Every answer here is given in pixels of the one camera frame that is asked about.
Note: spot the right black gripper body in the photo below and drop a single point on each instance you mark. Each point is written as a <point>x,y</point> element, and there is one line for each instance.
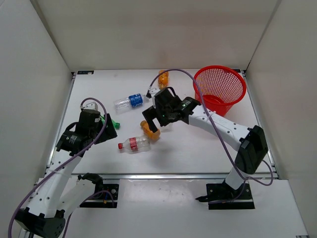
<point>164,113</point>

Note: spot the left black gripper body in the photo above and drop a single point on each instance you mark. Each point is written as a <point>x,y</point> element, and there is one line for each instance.
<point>96,131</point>

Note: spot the green plastic bottle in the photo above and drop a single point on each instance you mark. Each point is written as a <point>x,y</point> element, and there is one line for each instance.
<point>116,125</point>

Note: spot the clear bottle blue label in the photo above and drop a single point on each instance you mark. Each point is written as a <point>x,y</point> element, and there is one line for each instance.
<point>130,103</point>

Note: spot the orange juice bottle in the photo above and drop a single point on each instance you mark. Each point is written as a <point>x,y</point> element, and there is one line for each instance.
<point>153,136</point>
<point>163,79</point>

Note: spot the clear bottle red label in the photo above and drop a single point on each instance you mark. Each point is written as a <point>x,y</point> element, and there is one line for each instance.
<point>135,145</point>

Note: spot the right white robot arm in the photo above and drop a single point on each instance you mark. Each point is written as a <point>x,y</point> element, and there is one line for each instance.
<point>249,143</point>

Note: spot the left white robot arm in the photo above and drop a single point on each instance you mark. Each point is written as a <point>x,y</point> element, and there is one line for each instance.
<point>46,213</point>

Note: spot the red mesh plastic bin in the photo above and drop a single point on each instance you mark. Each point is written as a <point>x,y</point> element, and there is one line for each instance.
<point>221,88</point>

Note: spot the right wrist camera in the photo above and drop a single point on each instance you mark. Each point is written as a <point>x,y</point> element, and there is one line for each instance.
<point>151,92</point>

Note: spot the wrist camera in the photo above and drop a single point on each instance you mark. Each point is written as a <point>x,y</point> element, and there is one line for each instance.
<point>90,106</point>
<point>151,92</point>

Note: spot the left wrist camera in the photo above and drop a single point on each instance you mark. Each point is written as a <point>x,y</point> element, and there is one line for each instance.
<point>90,106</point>

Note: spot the aluminium table edge rail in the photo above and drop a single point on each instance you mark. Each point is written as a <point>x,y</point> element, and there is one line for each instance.
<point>164,176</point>

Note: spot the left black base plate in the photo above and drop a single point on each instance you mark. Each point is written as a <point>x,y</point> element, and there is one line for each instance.
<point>105,197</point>

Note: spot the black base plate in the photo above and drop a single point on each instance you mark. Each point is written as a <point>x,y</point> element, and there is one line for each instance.
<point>105,197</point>
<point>220,196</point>

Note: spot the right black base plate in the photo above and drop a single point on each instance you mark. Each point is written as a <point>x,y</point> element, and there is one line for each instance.
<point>220,196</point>

